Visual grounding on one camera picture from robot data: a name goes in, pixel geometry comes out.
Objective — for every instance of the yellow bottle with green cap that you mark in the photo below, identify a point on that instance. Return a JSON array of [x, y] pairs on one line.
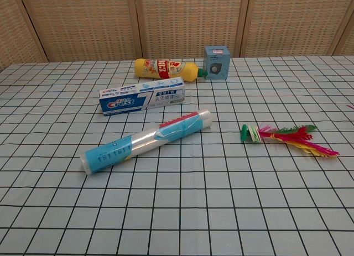
[[166, 69]]

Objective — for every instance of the colourful feather shuttlecock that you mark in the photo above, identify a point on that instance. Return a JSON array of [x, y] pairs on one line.
[[287, 138]]

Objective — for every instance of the woven folding screen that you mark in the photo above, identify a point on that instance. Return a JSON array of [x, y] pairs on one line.
[[177, 23]]

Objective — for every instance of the clear plastic wrap roll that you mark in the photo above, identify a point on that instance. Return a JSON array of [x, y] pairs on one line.
[[143, 141]]

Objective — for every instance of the blue white toothpaste box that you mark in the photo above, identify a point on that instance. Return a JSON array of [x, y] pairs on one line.
[[141, 98]]

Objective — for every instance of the checkered light blue tablecloth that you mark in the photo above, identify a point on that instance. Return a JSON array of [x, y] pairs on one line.
[[177, 198]]

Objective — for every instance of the small light blue box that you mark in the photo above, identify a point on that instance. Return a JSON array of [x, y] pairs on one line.
[[217, 63]]

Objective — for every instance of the small pink feather scrap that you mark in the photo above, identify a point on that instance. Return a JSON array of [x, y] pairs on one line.
[[350, 106]]

